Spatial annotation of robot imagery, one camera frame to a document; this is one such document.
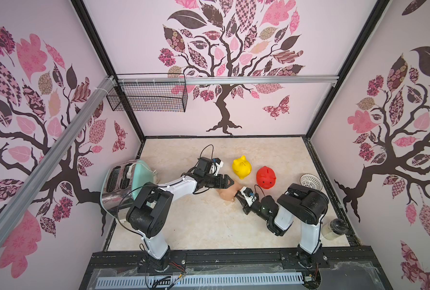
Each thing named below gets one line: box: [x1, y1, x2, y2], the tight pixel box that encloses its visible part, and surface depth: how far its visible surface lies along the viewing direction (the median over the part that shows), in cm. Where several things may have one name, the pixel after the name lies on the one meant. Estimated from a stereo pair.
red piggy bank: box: [256, 165, 276, 190], surface depth 92 cm
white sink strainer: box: [299, 173, 324, 191], surface depth 97 cm
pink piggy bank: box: [215, 180, 241, 203], surface depth 87 cm
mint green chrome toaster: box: [100, 159, 155, 219], surface depth 82 cm
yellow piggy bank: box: [231, 155, 252, 180], surface depth 97 cm
